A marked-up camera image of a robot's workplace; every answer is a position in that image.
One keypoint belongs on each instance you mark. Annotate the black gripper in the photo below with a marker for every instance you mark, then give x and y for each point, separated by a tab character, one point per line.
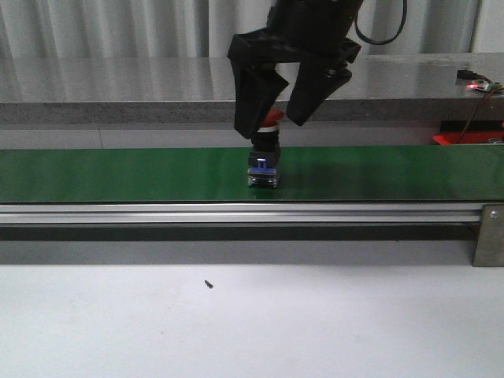
296	31

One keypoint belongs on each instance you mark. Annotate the red push button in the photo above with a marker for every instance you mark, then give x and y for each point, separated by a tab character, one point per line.
264	155

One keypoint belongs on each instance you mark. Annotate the grey stone shelf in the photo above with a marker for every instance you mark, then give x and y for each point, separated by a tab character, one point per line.
161	90

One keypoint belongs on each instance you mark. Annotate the black usb plug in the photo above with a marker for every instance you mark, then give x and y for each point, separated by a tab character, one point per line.
466	75

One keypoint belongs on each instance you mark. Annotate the green conveyor belt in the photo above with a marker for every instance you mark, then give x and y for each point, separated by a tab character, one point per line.
457	173

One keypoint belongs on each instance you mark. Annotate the small green circuit board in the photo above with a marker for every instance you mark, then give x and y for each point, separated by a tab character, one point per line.
485	86

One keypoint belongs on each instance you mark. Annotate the red plastic tray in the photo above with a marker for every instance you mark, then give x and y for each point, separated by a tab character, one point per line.
484	137

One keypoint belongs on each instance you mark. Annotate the grey curtain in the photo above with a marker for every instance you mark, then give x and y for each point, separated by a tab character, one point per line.
122	28

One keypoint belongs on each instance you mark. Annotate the steel conveyor bracket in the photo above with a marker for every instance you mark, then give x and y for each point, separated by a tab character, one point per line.
489	246

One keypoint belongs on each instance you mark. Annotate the aluminium conveyor rail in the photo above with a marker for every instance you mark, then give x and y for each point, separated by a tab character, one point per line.
230	213

